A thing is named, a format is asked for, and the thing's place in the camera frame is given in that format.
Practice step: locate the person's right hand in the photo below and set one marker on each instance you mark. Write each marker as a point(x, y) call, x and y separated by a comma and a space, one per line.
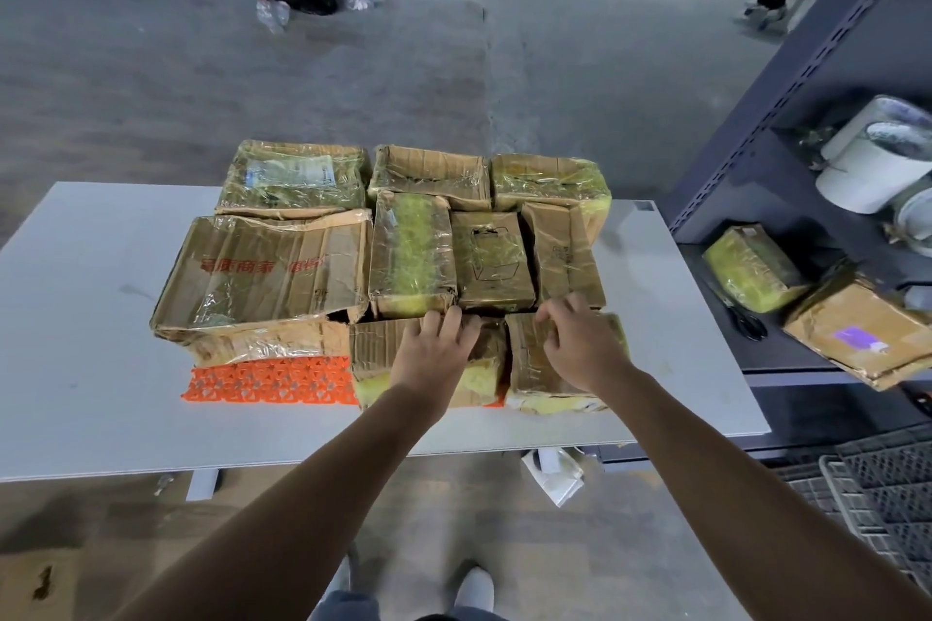
point(586, 347)

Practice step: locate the person's left hand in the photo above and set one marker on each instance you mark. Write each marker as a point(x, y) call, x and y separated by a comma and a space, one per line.
point(437, 366)

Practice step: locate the yellow-green taped parcel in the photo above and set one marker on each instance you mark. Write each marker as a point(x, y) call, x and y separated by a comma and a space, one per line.
point(550, 184)

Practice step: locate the yellow parcel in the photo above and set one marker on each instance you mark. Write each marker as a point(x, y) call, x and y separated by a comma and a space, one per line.
point(753, 271)

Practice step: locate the large taped carton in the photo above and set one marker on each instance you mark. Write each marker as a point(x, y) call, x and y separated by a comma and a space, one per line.
point(262, 271)

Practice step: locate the taped parcel with white label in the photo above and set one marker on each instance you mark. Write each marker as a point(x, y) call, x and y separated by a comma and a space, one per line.
point(291, 180)

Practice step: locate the person's right forearm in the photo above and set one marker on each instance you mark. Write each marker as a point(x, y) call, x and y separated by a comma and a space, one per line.
point(764, 497)

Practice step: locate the person's left forearm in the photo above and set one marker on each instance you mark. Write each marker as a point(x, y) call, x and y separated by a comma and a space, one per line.
point(291, 526)

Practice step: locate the person's white right shoe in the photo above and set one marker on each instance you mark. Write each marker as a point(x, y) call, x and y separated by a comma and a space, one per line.
point(475, 588)

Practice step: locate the person's white shoe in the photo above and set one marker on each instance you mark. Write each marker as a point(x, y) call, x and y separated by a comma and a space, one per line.
point(338, 580)
point(475, 588)

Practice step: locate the person's white left shoe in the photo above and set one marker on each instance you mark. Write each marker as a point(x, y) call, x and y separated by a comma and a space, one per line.
point(338, 580)

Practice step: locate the person's left leg blue jeans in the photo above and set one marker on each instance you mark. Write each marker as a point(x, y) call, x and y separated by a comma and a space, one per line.
point(342, 607)

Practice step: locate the crumpled white paper bag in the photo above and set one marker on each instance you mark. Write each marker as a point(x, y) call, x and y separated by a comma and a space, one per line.
point(553, 478)

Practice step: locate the orange perforated plastic mat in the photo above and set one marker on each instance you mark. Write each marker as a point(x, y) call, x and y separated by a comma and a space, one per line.
point(269, 380)

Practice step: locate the grey plastic lattice crate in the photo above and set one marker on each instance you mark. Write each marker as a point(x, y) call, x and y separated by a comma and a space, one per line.
point(874, 497)

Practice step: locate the dark blue metal shelf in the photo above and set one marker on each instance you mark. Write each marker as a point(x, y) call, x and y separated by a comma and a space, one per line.
point(801, 60)

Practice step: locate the white table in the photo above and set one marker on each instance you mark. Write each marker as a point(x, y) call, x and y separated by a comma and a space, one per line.
point(87, 278)

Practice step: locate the white tape roll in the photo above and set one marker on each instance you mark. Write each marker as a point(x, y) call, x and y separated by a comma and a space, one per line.
point(874, 110)

